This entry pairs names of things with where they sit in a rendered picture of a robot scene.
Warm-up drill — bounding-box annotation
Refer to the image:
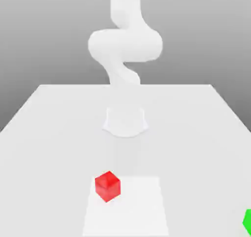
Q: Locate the small green cube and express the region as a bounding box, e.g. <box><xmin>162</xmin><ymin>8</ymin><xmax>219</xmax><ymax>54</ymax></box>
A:
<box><xmin>242</xmin><ymin>209</ymin><xmax>251</xmax><ymax>236</ymax></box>

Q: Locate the small red cube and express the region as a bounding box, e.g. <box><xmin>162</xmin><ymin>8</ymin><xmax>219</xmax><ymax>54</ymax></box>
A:
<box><xmin>95</xmin><ymin>170</ymin><xmax>121</xmax><ymax>203</ymax></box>

